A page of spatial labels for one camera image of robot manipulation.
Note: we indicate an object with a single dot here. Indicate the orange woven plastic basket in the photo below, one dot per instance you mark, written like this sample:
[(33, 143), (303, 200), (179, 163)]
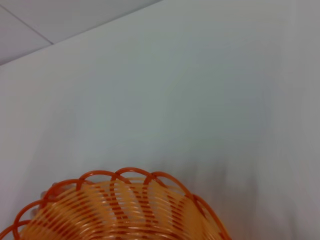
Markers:
[(120, 210)]

